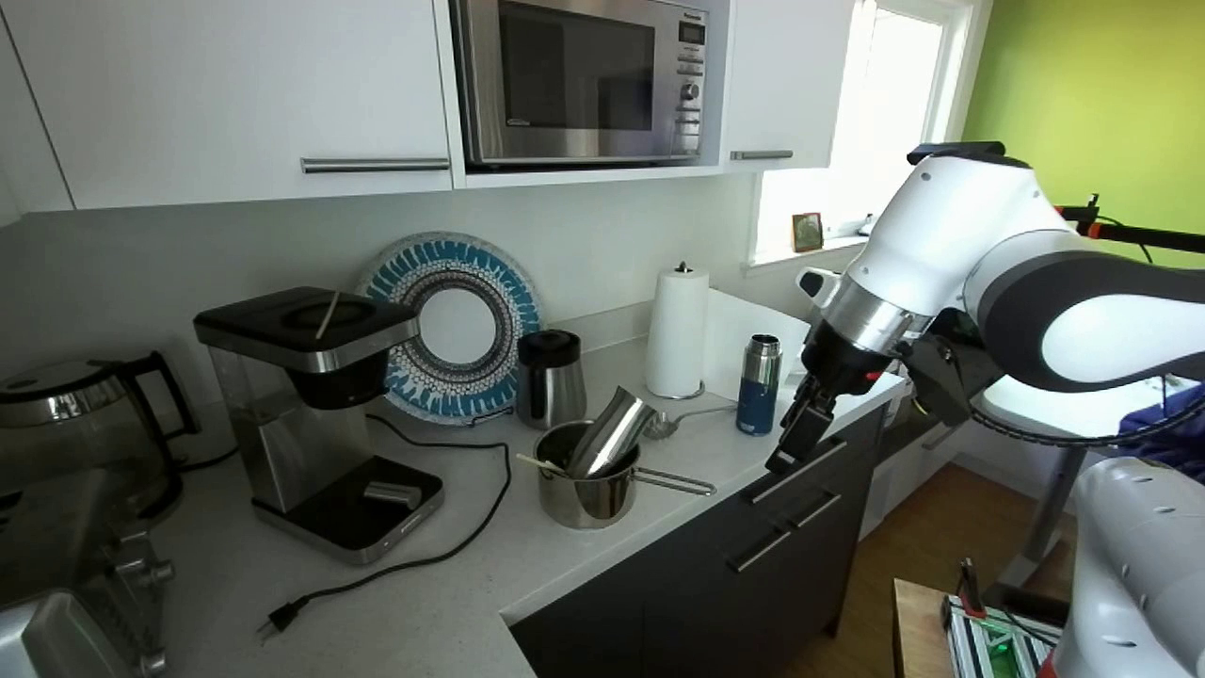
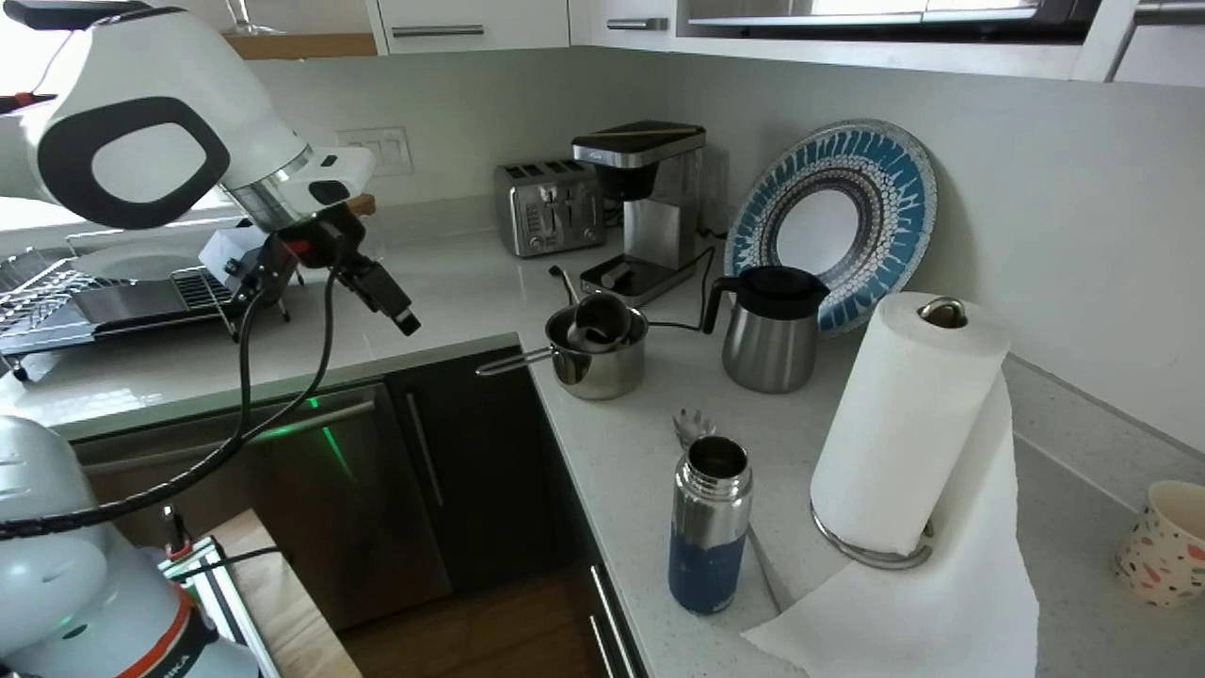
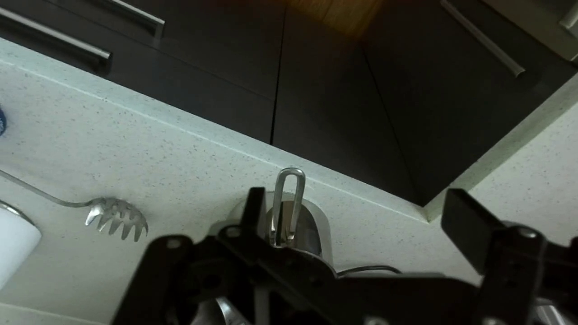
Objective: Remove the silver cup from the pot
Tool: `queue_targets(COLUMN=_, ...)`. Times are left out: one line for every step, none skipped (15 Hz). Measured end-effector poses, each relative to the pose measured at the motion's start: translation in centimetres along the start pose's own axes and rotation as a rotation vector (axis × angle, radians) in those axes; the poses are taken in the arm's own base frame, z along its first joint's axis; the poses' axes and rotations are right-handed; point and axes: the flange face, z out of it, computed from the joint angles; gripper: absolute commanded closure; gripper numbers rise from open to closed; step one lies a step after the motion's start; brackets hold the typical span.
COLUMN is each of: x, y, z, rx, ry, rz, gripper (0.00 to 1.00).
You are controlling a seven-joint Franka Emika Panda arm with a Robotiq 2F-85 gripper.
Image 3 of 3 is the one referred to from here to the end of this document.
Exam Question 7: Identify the silver pot with long handle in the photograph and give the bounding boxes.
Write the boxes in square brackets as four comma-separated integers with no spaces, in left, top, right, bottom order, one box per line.
[207,165,405,277]

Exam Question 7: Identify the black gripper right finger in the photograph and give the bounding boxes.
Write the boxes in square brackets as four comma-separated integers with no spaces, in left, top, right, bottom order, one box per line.
[442,187,578,325]

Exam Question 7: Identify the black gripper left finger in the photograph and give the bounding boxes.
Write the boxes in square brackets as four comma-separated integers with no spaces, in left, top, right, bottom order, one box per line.
[113,185,340,325]

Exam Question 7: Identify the silver cabinet door handle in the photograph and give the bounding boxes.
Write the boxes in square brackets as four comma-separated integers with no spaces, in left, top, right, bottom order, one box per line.
[438,0,528,77]

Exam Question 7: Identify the dark lower kitchen cabinet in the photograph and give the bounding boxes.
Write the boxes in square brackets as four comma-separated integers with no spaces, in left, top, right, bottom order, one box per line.
[0,0,578,207]

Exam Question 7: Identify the short silver drawer handle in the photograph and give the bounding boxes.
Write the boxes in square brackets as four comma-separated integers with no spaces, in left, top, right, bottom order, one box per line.
[113,0,167,35]

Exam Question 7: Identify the silver spaghetti spoon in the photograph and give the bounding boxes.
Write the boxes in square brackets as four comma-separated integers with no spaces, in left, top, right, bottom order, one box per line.
[0,167,151,243]

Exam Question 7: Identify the long silver drawer handle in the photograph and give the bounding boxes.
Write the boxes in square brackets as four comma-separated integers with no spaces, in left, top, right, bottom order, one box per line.
[0,5,115,68]

